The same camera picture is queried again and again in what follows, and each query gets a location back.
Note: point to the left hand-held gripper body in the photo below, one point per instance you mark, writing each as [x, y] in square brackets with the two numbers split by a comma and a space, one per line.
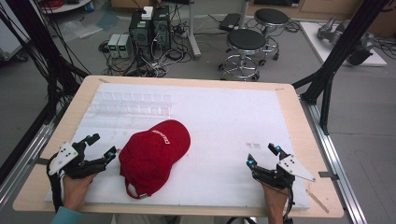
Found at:
[63, 155]

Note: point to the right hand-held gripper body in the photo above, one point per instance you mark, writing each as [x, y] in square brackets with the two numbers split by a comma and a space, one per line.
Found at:
[295, 167]

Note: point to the red baseball cap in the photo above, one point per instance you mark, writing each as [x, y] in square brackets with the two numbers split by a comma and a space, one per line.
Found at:
[152, 158]

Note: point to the person's left hand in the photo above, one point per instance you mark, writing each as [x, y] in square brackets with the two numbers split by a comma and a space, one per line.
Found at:
[74, 190]

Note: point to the person's right hand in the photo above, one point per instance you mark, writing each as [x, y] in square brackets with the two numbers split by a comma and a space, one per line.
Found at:
[275, 199]

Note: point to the grey tape piece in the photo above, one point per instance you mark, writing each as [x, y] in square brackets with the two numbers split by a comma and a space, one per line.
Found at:
[41, 161]
[328, 175]

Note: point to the wooden table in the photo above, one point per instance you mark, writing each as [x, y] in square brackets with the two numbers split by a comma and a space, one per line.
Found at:
[294, 124]

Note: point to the thin wooden stick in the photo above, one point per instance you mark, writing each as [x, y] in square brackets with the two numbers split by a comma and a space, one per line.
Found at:
[317, 201]

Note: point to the white foam board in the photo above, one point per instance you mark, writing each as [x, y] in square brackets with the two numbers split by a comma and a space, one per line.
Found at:
[218, 124]

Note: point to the clear plastic tray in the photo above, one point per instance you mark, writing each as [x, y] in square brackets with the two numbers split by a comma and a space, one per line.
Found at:
[134, 104]

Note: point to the grey power supply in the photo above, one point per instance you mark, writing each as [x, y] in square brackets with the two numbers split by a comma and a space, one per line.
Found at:
[125, 46]
[113, 45]

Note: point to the clear plastic sheet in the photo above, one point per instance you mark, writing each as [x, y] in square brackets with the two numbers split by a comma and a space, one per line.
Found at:
[81, 28]

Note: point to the black round stool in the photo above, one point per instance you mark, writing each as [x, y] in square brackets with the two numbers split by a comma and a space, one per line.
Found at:
[271, 16]
[246, 39]

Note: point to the white floor board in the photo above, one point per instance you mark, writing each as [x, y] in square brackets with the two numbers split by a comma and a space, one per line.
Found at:
[314, 40]

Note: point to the black computer tower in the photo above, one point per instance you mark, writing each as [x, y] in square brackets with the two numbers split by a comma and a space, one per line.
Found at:
[162, 29]
[140, 31]

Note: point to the grey robot device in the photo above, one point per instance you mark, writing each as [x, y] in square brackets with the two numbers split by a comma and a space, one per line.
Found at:
[330, 32]

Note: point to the white panel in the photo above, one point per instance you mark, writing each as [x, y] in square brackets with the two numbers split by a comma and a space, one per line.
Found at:
[7, 37]

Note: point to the round white table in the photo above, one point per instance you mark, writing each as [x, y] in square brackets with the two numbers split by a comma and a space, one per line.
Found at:
[67, 5]

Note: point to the black flat case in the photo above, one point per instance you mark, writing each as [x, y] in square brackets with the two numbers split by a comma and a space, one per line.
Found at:
[230, 21]

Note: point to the white box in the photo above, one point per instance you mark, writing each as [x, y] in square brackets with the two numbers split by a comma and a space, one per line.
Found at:
[147, 13]

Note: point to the aluminium rail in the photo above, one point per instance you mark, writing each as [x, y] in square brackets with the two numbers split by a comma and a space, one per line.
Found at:
[336, 161]
[28, 152]

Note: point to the grey metal post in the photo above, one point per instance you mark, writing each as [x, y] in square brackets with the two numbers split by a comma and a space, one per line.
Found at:
[193, 34]
[244, 14]

